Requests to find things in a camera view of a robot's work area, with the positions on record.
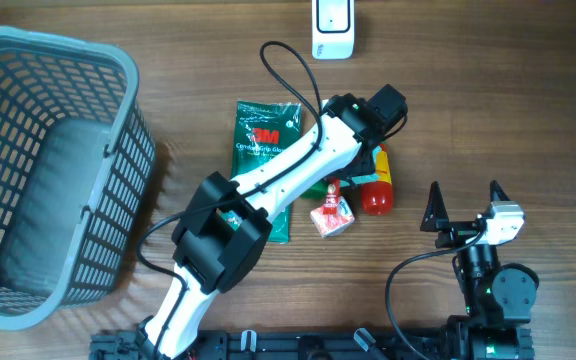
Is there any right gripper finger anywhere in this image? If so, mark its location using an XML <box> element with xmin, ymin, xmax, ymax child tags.
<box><xmin>420</xmin><ymin>181</ymin><xmax>450</xmax><ymax>232</ymax></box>
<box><xmin>489</xmin><ymin>180</ymin><xmax>510</xmax><ymax>202</ymax></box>

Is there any red sriracha sauce bottle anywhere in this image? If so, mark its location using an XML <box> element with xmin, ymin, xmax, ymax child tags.
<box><xmin>361</xmin><ymin>144</ymin><xmax>394</xmax><ymax>216</ymax></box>

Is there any red coffee stick sachet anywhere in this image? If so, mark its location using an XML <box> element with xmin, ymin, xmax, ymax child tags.
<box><xmin>323</xmin><ymin>178</ymin><xmax>340</xmax><ymax>215</ymax></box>

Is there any green lid white jar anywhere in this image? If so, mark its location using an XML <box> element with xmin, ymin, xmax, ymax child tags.
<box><xmin>301</xmin><ymin>180</ymin><xmax>328</xmax><ymax>199</ymax></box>

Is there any red tissue packet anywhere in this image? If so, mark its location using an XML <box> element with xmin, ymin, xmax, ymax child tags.
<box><xmin>310</xmin><ymin>196</ymin><xmax>355</xmax><ymax>237</ymax></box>

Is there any green 3M gloves packet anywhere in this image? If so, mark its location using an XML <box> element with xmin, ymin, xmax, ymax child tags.
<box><xmin>220</xmin><ymin>99</ymin><xmax>303</xmax><ymax>245</ymax></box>

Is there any pale green wipes packet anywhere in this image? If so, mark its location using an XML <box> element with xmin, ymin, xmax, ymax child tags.
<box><xmin>340</xmin><ymin>173</ymin><xmax>379</xmax><ymax>188</ymax></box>

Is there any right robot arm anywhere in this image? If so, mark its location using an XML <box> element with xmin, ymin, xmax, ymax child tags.
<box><xmin>420</xmin><ymin>181</ymin><xmax>539</xmax><ymax>360</ymax></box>

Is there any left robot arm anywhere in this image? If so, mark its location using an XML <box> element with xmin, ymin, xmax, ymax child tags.
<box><xmin>137</xmin><ymin>85</ymin><xmax>408</xmax><ymax>359</ymax></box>

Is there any white barcode scanner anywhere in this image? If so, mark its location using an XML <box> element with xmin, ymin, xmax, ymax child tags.
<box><xmin>311</xmin><ymin>0</ymin><xmax>355</xmax><ymax>60</ymax></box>

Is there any grey plastic mesh basket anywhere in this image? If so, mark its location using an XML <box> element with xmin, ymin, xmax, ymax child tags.
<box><xmin>0</xmin><ymin>26</ymin><xmax>156</xmax><ymax>330</ymax></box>

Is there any right camera cable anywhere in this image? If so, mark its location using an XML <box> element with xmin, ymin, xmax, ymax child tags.
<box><xmin>384</xmin><ymin>219</ymin><xmax>489</xmax><ymax>360</ymax></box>

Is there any camera cable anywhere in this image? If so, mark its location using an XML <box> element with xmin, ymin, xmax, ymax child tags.
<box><xmin>384</xmin><ymin>219</ymin><xmax>489</xmax><ymax>360</ymax></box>
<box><xmin>135</xmin><ymin>40</ymin><xmax>325</xmax><ymax>311</ymax></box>

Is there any left camera cable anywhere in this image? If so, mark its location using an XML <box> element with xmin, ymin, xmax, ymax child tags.
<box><xmin>135</xmin><ymin>40</ymin><xmax>325</xmax><ymax>311</ymax></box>

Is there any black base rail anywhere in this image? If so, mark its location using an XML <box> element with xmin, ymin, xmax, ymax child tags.
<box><xmin>89</xmin><ymin>327</ymin><xmax>537</xmax><ymax>360</ymax></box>

